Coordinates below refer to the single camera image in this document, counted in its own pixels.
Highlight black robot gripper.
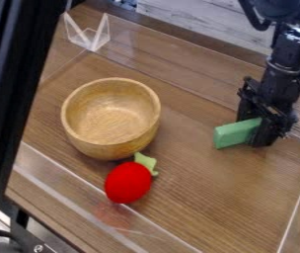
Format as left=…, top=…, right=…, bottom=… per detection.
left=237, top=56, right=300, bottom=147

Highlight green rectangular block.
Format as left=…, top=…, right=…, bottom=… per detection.
left=213, top=118, right=261, bottom=149

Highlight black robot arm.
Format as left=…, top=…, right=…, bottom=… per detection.
left=237, top=0, right=300, bottom=147

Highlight brown wooden bowl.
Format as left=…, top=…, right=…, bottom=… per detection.
left=59, top=77, right=160, bottom=160

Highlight red plush strawberry toy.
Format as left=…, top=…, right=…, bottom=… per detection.
left=103, top=152, right=158, bottom=204

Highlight clear acrylic tray enclosure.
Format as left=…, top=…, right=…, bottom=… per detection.
left=6, top=6, right=300, bottom=253

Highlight black metal frame bracket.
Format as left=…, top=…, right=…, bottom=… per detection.
left=10, top=211, right=57, bottom=253

